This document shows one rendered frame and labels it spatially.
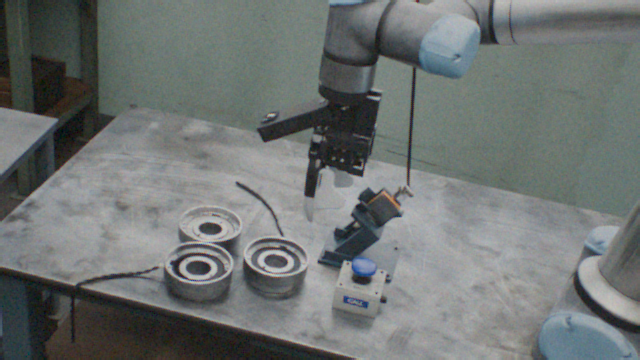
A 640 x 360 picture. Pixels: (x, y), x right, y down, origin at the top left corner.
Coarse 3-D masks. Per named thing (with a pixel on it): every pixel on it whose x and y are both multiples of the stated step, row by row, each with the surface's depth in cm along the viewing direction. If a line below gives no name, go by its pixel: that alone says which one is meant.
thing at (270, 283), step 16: (256, 240) 126; (272, 240) 128; (288, 240) 127; (272, 256) 126; (288, 256) 126; (304, 256) 126; (256, 272) 120; (304, 272) 122; (272, 288) 120; (288, 288) 122
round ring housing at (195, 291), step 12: (168, 252) 120; (180, 252) 122; (216, 252) 124; (168, 264) 119; (180, 264) 120; (192, 264) 121; (204, 264) 122; (228, 264) 121; (168, 276) 116; (192, 276) 118; (204, 276) 118; (228, 276) 118; (180, 288) 116; (192, 288) 115; (204, 288) 115; (216, 288) 117; (192, 300) 117; (204, 300) 118
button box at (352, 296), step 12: (348, 264) 123; (348, 276) 121; (372, 276) 122; (384, 276) 122; (336, 288) 118; (348, 288) 118; (360, 288) 119; (372, 288) 119; (336, 300) 119; (348, 300) 119; (360, 300) 118; (372, 300) 118; (384, 300) 121; (348, 312) 120; (360, 312) 120; (372, 312) 119
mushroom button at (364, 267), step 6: (360, 258) 120; (366, 258) 120; (354, 264) 119; (360, 264) 119; (366, 264) 119; (372, 264) 119; (354, 270) 118; (360, 270) 118; (366, 270) 118; (372, 270) 118; (360, 276) 120; (366, 276) 118
